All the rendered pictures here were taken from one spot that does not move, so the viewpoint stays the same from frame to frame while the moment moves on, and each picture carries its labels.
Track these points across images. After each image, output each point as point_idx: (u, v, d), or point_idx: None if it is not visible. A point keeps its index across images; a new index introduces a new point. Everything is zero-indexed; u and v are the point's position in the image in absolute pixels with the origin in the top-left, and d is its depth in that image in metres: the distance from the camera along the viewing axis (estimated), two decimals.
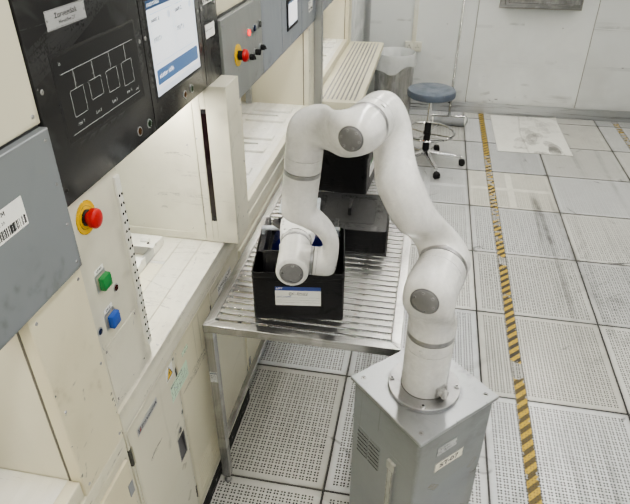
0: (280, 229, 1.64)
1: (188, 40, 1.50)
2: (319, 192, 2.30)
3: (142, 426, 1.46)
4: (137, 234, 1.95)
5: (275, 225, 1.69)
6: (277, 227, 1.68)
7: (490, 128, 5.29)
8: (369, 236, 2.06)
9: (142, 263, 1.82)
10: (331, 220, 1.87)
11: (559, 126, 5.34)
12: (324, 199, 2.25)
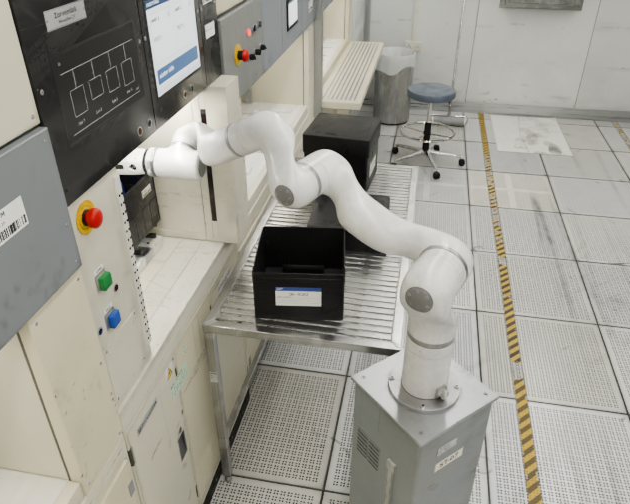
0: (130, 162, 1.65)
1: (188, 40, 1.50)
2: None
3: (142, 426, 1.46)
4: None
5: None
6: (114, 168, 1.66)
7: (490, 128, 5.29)
8: None
9: (142, 263, 1.82)
10: None
11: (559, 126, 5.34)
12: (324, 199, 2.25)
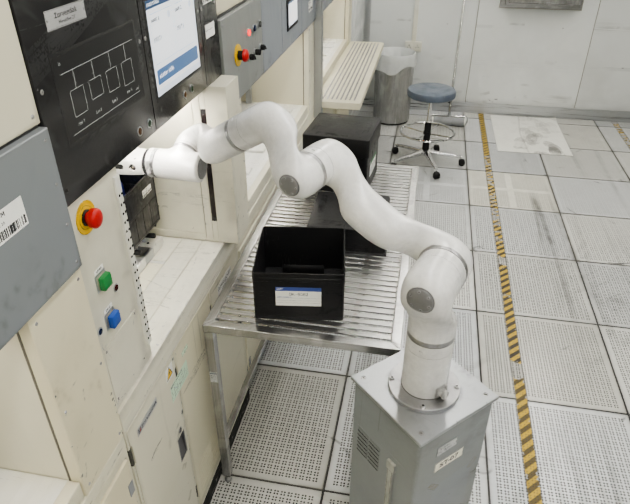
0: (129, 162, 1.62)
1: (188, 40, 1.50)
2: (319, 192, 2.30)
3: (142, 426, 1.46)
4: None
5: None
6: (114, 168, 1.63)
7: (490, 128, 5.29)
8: None
9: (142, 263, 1.82)
10: None
11: (559, 126, 5.34)
12: (324, 199, 2.25)
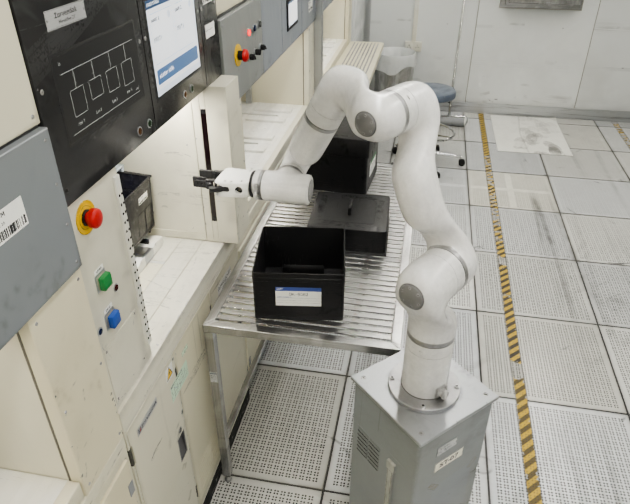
0: (236, 185, 1.58)
1: (188, 40, 1.50)
2: (319, 192, 2.30)
3: (142, 426, 1.46)
4: None
5: (216, 190, 1.59)
6: (220, 190, 1.59)
7: (490, 128, 5.29)
8: (369, 236, 2.06)
9: (142, 263, 1.82)
10: None
11: (559, 126, 5.34)
12: (324, 199, 2.25)
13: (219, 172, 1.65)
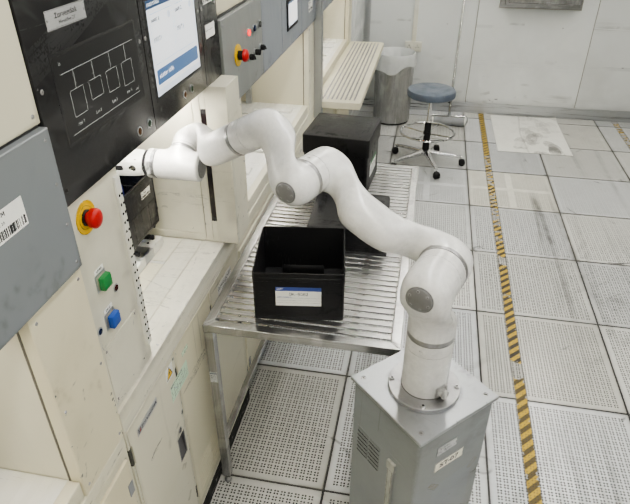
0: (129, 163, 1.64)
1: (188, 40, 1.50)
2: (319, 192, 2.30)
3: (142, 426, 1.46)
4: None
5: None
6: None
7: (490, 128, 5.29)
8: None
9: (142, 263, 1.82)
10: None
11: (559, 126, 5.34)
12: (324, 199, 2.25)
13: None
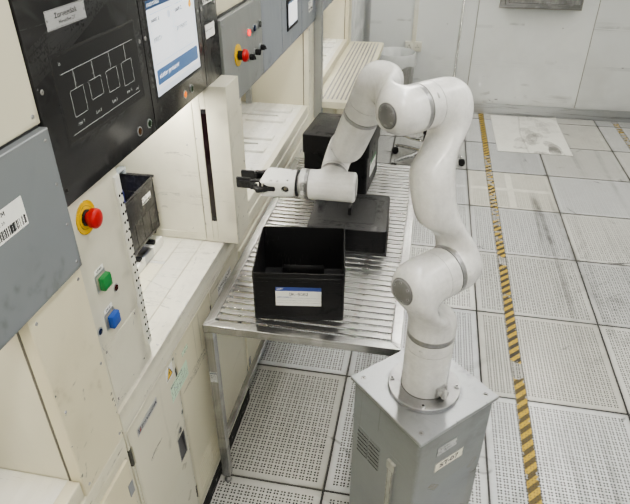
0: (282, 184, 1.58)
1: (188, 40, 1.50)
2: None
3: (142, 426, 1.46)
4: None
5: (262, 190, 1.59)
6: (266, 190, 1.59)
7: (490, 128, 5.29)
8: (369, 236, 2.06)
9: (142, 263, 1.82)
10: None
11: (559, 126, 5.34)
12: (324, 199, 2.25)
13: (261, 172, 1.65)
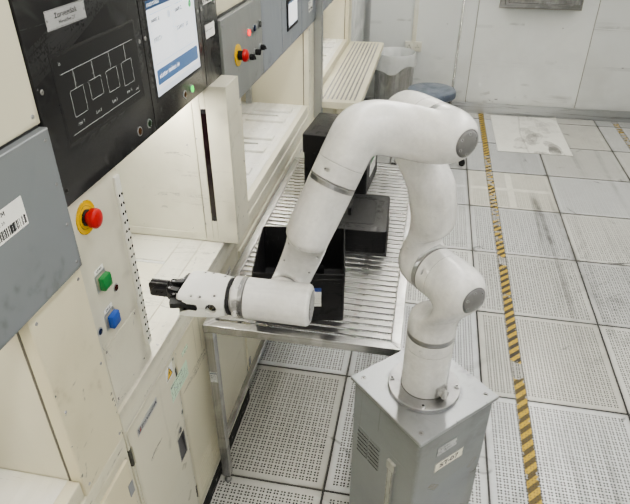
0: (207, 302, 1.12)
1: (188, 40, 1.50)
2: None
3: (142, 426, 1.46)
4: None
5: (178, 305, 1.14)
6: (183, 306, 1.14)
7: (490, 128, 5.29)
8: (369, 236, 2.06)
9: None
10: None
11: (559, 126, 5.34)
12: None
13: (181, 282, 1.18)
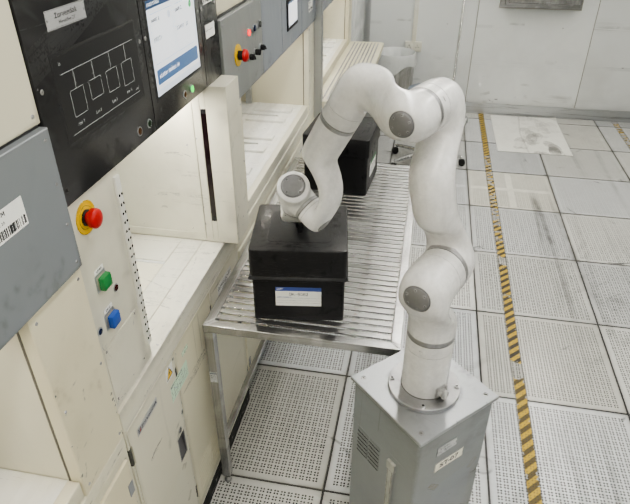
0: None
1: (188, 40, 1.50)
2: (261, 205, 1.89)
3: (142, 426, 1.46)
4: None
5: None
6: None
7: (490, 128, 5.29)
8: (326, 258, 1.66)
9: None
10: None
11: (559, 126, 5.34)
12: (267, 214, 1.84)
13: None
